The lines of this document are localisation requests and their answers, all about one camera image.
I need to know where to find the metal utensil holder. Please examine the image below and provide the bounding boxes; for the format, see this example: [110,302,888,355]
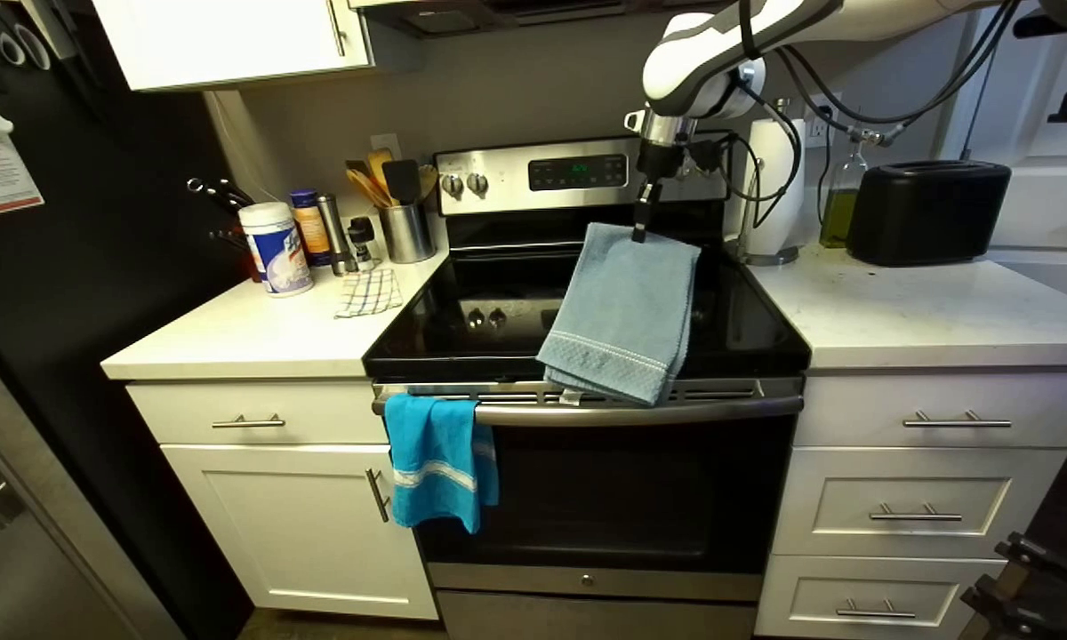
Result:
[383,203,428,263]

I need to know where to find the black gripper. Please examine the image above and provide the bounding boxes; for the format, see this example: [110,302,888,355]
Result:
[629,142,685,240]

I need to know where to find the range hood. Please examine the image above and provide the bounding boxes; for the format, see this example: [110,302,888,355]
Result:
[348,0,717,34]

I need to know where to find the white upper cabinet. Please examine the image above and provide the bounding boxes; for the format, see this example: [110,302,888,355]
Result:
[93,0,372,91]

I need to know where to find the black refrigerator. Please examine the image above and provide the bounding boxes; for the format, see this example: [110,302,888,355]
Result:
[0,0,247,640]

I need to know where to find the black toaster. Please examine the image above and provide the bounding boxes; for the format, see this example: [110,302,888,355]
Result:
[847,159,1010,267]

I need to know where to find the light blue towel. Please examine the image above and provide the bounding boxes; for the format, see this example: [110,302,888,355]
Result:
[538,222,700,404]

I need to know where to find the olive oil bottle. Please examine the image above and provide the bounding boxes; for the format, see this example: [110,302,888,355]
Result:
[819,135,867,247]

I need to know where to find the white paper towel roll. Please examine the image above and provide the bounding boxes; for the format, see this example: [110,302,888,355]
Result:
[739,117,802,259]

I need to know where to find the stainless steel black-top stove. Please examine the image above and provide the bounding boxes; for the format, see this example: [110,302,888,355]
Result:
[367,138,806,640]

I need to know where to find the white left base cabinet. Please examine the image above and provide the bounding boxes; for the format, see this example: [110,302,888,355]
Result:
[128,379,437,623]

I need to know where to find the white wipes canister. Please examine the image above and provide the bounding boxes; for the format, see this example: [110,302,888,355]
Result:
[238,203,313,293]

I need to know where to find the patterned trivet mat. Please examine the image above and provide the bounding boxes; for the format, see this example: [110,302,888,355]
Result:
[333,267,401,319]

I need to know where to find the white right drawer cabinet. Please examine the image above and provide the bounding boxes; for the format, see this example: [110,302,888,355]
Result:
[758,369,1067,640]

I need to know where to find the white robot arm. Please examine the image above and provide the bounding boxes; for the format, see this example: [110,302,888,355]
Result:
[627,0,1019,235]

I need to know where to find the bright blue striped towel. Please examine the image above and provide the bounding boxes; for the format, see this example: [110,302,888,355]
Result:
[383,393,501,534]

